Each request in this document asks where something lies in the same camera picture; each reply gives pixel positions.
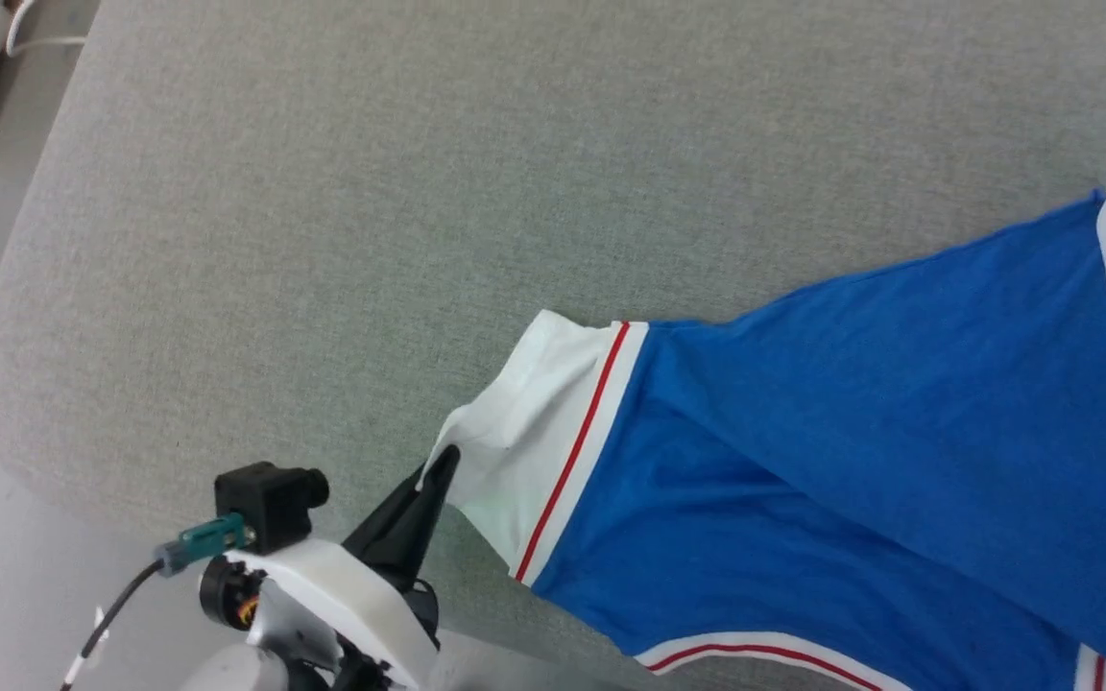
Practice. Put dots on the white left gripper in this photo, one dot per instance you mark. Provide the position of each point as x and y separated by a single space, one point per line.
332 585

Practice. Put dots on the blue garment white red trim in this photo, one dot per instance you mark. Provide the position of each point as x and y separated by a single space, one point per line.
851 432

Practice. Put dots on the grey fabric sofa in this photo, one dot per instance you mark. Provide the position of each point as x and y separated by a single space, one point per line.
419 192

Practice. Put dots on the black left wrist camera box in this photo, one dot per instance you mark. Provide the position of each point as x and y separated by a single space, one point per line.
270 504

